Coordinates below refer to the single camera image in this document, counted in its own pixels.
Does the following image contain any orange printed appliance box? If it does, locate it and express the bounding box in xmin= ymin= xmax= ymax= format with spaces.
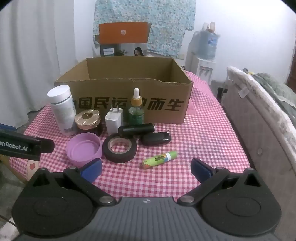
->
xmin=95 ymin=22 xmax=152 ymax=58

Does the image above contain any white water dispenser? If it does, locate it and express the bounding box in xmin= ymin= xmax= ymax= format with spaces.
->
xmin=185 ymin=50 xmax=216 ymax=85

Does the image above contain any blue water jug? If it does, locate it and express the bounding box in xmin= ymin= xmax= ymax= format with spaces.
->
xmin=198 ymin=29 xmax=220 ymax=59

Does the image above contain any grey-green blanket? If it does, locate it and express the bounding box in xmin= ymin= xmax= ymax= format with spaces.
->
xmin=251 ymin=72 xmax=296 ymax=116

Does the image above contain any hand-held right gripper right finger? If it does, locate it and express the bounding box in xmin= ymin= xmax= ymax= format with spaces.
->
xmin=177 ymin=158 xmax=266 ymax=207

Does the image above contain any green lip balm tube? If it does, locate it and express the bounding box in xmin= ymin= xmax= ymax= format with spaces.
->
xmin=142 ymin=151 xmax=178 ymax=169

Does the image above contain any brown cardboard box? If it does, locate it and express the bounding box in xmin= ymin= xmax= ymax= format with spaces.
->
xmin=54 ymin=57 xmax=194 ymax=124

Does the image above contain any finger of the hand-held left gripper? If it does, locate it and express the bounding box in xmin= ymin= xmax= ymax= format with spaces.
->
xmin=0 ymin=123 xmax=16 ymax=133

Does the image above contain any purple plastic lid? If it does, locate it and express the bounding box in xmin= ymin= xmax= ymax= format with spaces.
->
xmin=66 ymin=133 xmax=103 ymax=168

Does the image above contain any black cylindrical tube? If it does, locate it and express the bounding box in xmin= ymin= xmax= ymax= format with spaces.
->
xmin=118 ymin=123 xmax=155 ymax=138

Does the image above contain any gold-lid cosmetic jar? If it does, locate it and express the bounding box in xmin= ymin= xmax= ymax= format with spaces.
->
xmin=74 ymin=110 xmax=103 ymax=137

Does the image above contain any white plastic bottle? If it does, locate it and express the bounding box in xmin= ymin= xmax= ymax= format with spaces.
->
xmin=47 ymin=85 xmax=77 ymax=136

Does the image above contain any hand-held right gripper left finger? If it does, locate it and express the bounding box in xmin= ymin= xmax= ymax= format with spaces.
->
xmin=29 ymin=158 xmax=117 ymax=207

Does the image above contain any white charger plug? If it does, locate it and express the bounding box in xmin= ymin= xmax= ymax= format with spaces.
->
xmin=105 ymin=105 xmax=123 ymax=135

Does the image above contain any cream heart-print cloth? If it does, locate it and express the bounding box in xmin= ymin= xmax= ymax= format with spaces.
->
xmin=23 ymin=160 xmax=41 ymax=181

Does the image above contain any black tape roll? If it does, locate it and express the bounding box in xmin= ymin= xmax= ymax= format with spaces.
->
xmin=102 ymin=133 xmax=137 ymax=163

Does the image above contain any grey upholstered sofa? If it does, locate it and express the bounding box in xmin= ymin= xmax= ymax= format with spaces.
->
xmin=225 ymin=66 xmax=296 ymax=202

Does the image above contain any black object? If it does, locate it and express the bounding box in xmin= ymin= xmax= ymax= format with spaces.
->
xmin=217 ymin=87 xmax=228 ymax=102

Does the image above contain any pink checked tablecloth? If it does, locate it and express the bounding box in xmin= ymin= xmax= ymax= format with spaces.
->
xmin=9 ymin=70 xmax=258 ymax=202

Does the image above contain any green dropper bottle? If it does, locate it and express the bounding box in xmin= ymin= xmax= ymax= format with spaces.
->
xmin=128 ymin=88 xmax=145 ymax=126

